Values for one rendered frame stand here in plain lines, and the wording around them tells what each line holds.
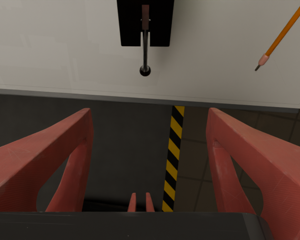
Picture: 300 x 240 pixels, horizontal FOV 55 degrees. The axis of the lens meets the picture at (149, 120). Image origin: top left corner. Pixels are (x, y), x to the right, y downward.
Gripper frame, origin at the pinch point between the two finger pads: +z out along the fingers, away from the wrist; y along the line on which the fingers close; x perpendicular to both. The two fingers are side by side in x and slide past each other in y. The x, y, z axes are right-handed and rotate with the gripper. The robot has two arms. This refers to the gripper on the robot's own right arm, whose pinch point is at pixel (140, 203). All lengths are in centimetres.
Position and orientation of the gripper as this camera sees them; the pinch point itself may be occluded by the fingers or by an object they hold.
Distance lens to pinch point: 28.0
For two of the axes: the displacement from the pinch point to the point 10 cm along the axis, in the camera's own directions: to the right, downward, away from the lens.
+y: -10.0, 0.1, -0.3
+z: -0.2, -7.7, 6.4
